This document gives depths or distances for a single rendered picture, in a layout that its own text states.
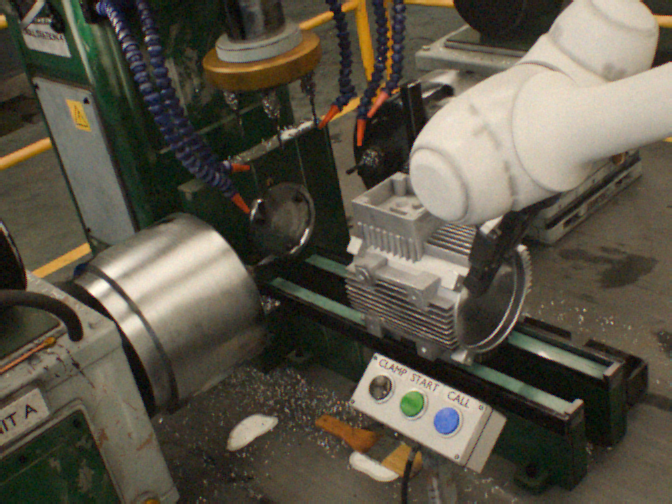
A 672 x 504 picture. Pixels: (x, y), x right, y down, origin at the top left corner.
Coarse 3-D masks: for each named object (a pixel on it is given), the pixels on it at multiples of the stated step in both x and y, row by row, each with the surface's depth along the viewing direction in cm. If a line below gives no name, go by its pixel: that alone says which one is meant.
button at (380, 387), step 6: (378, 378) 105; (384, 378) 105; (372, 384) 105; (378, 384) 105; (384, 384) 104; (390, 384) 104; (372, 390) 105; (378, 390) 104; (384, 390) 104; (390, 390) 104; (372, 396) 105; (378, 396) 104; (384, 396) 104
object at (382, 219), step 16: (368, 192) 131; (384, 192) 134; (400, 192) 134; (368, 208) 128; (384, 208) 133; (400, 208) 129; (416, 208) 128; (368, 224) 129; (384, 224) 127; (400, 224) 124; (416, 224) 122; (432, 224) 125; (368, 240) 131; (384, 240) 128; (400, 240) 126; (416, 240) 123; (400, 256) 127; (416, 256) 125
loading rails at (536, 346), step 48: (288, 288) 156; (336, 288) 159; (336, 336) 147; (384, 336) 137; (528, 336) 133; (480, 384) 124; (528, 384) 133; (576, 384) 126; (624, 384) 124; (528, 432) 122; (576, 432) 118; (624, 432) 128; (528, 480) 122; (576, 480) 122
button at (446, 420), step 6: (444, 408) 99; (450, 408) 98; (438, 414) 99; (444, 414) 98; (450, 414) 98; (456, 414) 97; (438, 420) 98; (444, 420) 98; (450, 420) 97; (456, 420) 97; (438, 426) 98; (444, 426) 98; (450, 426) 97; (456, 426) 97; (444, 432) 97; (450, 432) 97
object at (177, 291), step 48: (144, 240) 127; (192, 240) 126; (96, 288) 120; (144, 288) 120; (192, 288) 122; (240, 288) 126; (144, 336) 119; (192, 336) 121; (240, 336) 127; (144, 384) 122; (192, 384) 124
